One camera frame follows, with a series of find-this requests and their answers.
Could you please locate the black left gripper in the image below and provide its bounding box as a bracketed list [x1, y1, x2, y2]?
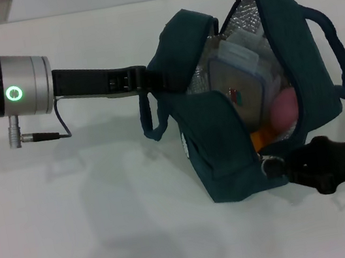
[49, 48, 187, 113]

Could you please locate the yellow banana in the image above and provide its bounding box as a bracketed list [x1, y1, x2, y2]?
[248, 125, 278, 153]

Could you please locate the pink peach toy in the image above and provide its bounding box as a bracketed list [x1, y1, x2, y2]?
[266, 86, 303, 135]

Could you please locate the clear blue-rimmed lunch box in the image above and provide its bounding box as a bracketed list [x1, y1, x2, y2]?
[203, 30, 292, 138]

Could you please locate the dark teal fabric bag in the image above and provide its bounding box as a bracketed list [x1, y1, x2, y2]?
[121, 0, 345, 215]

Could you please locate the black cable with silver plug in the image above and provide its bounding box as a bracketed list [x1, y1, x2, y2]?
[2, 98, 74, 151]

